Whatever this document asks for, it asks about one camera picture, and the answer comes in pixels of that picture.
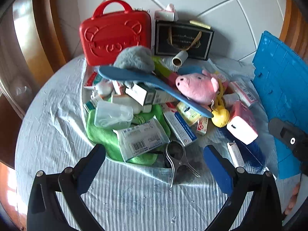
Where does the pink floral tissue pack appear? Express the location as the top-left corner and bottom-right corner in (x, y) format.
(227, 101), (258, 145)

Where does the foot cream box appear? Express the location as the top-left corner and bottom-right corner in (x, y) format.
(161, 103), (197, 146)

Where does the clear plastic container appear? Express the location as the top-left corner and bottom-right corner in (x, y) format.
(94, 101), (134, 130)

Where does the grey plush toy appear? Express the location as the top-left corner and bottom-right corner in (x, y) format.
(113, 46), (155, 73)

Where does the person right hand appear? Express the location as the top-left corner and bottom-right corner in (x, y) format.
(284, 182), (301, 215)

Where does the blue plastic storage crate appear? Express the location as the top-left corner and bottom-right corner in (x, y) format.
(250, 30), (308, 179)

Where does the small white red box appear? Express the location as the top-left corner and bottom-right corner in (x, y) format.
(227, 142), (245, 167)

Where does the white pink tissue pack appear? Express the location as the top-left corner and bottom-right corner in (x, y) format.
(228, 81), (258, 108)

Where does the white medicine bottle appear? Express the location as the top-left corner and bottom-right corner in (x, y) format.
(222, 93), (240, 107)

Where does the green cloth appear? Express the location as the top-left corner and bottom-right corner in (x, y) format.
(86, 105), (171, 166)

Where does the metal clip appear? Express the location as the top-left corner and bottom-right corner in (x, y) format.
(165, 140), (200, 188)

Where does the pink pig plush blue shirt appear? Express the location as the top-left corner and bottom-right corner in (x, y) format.
(175, 69), (224, 106)

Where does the lint roller refill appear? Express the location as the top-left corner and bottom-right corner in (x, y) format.
(172, 50), (188, 67)

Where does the yellow sticky note pad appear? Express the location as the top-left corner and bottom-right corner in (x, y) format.
(189, 20), (211, 29)

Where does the black gift box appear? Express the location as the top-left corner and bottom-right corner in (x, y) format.
(154, 20), (215, 60)

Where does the white tissue pack on box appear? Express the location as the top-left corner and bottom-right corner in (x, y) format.
(154, 4), (178, 21)

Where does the red bear suitcase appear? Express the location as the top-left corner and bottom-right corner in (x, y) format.
(79, 0), (151, 66)

